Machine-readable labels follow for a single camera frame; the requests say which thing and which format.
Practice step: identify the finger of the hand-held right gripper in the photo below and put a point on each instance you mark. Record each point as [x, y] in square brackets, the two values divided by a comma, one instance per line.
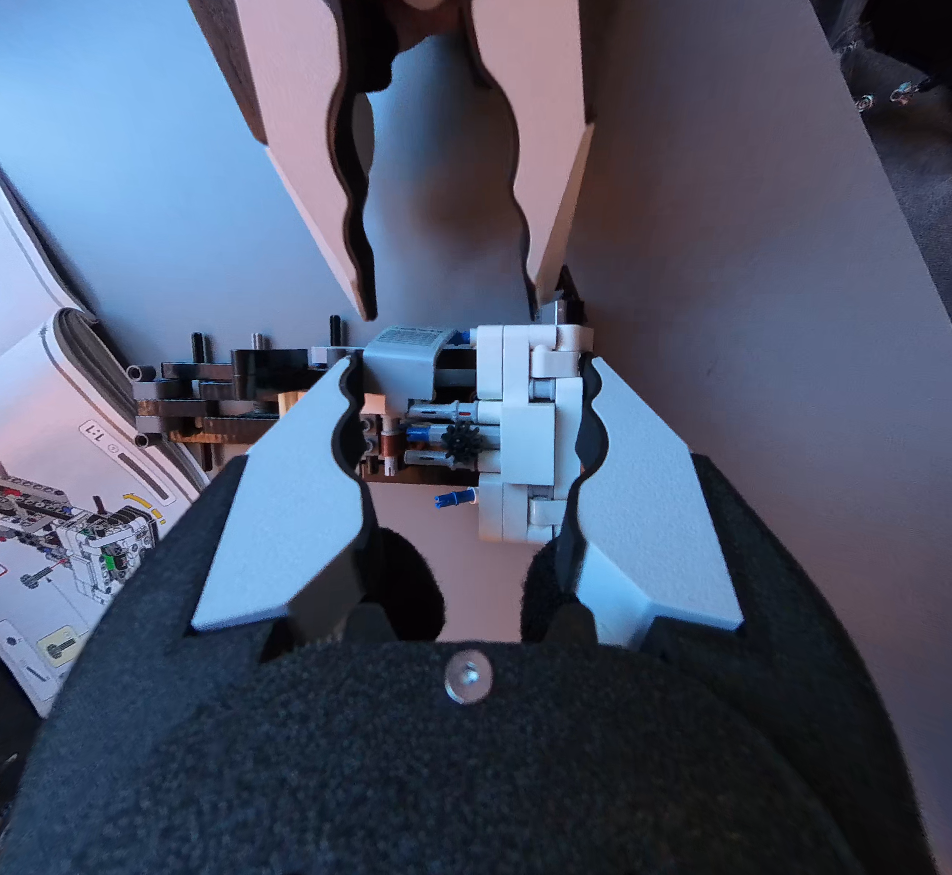
[547, 86]
[297, 86]

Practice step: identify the white and black lego model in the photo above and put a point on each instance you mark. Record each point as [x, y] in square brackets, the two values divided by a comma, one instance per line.
[520, 436]

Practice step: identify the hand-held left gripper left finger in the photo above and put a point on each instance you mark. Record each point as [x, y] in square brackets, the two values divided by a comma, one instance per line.
[286, 510]

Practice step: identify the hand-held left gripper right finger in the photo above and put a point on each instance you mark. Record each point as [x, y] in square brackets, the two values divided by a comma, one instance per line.
[654, 518]

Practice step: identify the lego instruction booklet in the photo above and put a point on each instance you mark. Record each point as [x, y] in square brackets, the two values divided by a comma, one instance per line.
[44, 384]

